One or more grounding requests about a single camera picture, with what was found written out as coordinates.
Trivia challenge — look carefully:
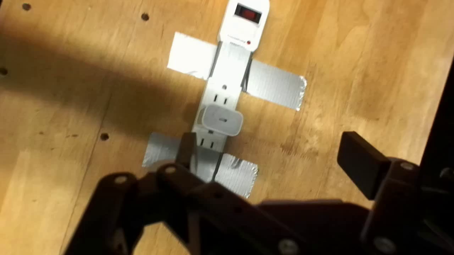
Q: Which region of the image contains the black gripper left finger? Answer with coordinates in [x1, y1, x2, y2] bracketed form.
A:
[62, 130, 303, 255]

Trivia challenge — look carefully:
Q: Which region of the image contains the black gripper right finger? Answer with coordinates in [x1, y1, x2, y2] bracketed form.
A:
[336, 132, 454, 255]

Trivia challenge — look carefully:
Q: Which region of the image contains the white charger head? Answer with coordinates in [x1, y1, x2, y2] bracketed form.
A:
[201, 103, 244, 136]

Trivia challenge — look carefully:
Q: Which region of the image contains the white power strip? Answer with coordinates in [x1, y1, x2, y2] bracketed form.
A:
[191, 0, 269, 181]

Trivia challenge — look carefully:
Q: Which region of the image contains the grey duct tape strip near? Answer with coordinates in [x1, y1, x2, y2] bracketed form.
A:
[142, 133, 258, 198]

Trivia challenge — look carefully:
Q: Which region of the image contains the grey duct tape strip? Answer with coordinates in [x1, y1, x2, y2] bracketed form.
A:
[142, 133, 258, 198]
[167, 33, 306, 110]

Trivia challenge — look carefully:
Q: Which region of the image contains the grey duct tape strip far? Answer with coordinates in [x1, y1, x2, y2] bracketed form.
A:
[167, 33, 306, 110]

